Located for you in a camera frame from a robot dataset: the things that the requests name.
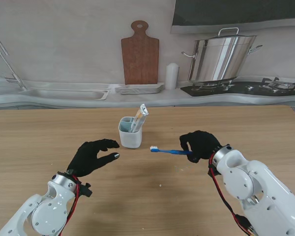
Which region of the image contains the brown wooden cutting board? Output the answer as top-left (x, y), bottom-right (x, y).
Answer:
top-left (120, 20), bottom-right (160, 86)

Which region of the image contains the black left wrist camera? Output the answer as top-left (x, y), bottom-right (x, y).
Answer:
top-left (80, 182), bottom-right (93, 198)

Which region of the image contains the white toothbrush holder cup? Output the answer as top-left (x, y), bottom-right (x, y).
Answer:
top-left (118, 117), bottom-right (143, 149)

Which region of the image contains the stainless steel stockpot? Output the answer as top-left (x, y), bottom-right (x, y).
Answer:
top-left (181, 27), bottom-right (263, 84)

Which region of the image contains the white cylinder container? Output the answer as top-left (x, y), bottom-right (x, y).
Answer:
top-left (164, 62), bottom-right (179, 90)

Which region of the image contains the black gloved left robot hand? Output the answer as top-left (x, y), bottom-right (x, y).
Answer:
top-left (66, 139), bottom-right (120, 177)

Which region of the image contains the chrome faucet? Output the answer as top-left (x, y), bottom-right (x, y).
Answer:
top-left (0, 33), bottom-right (28, 91)

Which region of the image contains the black gas stove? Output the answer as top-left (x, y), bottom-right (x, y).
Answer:
top-left (180, 77), bottom-right (295, 97)

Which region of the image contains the white toothpaste tube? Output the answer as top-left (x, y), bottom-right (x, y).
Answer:
top-left (129, 103), bottom-right (149, 133)

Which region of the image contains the blue toothbrush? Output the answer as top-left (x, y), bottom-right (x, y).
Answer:
top-left (149, 145), bottom-right (194, 156)

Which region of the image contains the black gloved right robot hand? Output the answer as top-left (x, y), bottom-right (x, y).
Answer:
top-left (178, 130), bottom-right (230, 163)

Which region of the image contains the red left arm cable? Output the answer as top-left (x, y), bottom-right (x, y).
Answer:
top-left (60, 175), bottom-right (81, 234)

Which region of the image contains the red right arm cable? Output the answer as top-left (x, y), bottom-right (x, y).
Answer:
top-left (208, 153), bottom-right (239, 219)

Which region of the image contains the dark range hood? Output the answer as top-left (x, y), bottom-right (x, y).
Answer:
top-left (171, 0), bottom-right (295, 34)

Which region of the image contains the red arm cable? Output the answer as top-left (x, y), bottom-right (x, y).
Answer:
top-left (60, 175), bottom-right (81, 234)
top-left (208, 153), bottom-right (239, 219)

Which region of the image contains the stainless steel sink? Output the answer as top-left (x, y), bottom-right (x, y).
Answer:
top-left (19, 88), bottom-right (111, 101)

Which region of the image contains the stack of white plates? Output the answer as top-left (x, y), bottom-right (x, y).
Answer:
top-left (114, 83), bottom-right (164, 95)

